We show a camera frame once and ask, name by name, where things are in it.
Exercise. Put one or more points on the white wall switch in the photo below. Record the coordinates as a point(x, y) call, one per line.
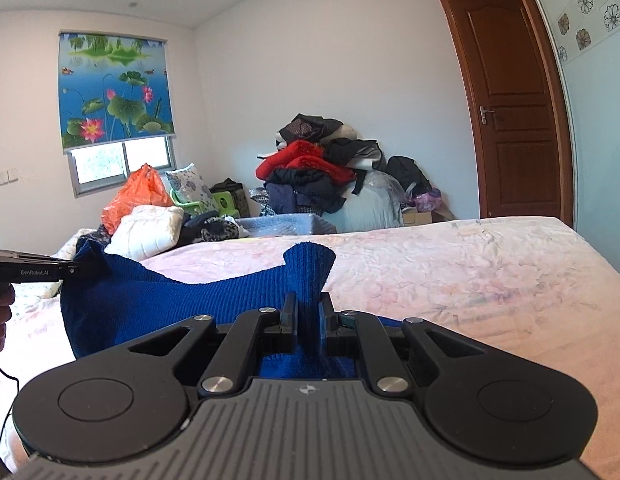
point(7, 175)

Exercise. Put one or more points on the purple bag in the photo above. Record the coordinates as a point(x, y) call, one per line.
point(427, 201)

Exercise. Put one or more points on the light blue blanket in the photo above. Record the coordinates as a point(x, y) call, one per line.
point(285, 224)

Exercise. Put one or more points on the blue beaded knit sweater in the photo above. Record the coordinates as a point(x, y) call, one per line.
point(200, 300)

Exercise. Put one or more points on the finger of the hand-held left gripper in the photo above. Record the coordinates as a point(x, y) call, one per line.
point(67, 268)

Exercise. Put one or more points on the dark navy garment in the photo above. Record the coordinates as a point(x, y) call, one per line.
point(305, 190)

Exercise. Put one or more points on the black patterned garment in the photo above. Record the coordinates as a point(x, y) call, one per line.
point(310, 127)

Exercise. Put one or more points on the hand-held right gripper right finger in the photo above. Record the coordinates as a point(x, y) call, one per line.
point(326, 317)

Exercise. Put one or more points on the red garment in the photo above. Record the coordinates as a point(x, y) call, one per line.
point(305, 160)

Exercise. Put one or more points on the green plastic stool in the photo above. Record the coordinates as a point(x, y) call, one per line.
point(230, 200)

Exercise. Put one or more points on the dark printed cloth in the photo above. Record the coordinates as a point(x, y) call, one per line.
point(92, 237)

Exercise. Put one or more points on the window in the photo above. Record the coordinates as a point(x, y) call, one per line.
point(120, 160)

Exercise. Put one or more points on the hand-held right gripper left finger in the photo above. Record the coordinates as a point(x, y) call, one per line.
point(289, 317)

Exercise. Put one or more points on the bed with pink sheet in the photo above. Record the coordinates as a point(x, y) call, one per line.
point(465, 280)

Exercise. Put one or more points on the cardboard box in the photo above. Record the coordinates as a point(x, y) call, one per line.
point(425, 217)

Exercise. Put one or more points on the lotus print window blind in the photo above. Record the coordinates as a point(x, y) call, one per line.
point(115, 90)

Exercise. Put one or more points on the clear plastic bundle bag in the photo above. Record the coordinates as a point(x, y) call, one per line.
point(370, 205)

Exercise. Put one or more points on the orange plastic bag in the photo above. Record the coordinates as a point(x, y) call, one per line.
point(135, 195)

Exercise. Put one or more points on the brown wooden door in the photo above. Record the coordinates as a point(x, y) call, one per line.
point(510, 110)

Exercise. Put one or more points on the white quilted duvet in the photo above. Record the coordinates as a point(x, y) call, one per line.
point(147, 232)

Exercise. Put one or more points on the floral pillow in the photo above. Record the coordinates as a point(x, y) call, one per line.
point(190, 187)

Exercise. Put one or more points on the black jacket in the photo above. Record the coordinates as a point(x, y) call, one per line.
point(407, 172)

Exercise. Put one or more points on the dark patterned clothes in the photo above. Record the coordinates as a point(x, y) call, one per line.
point(215, 230)

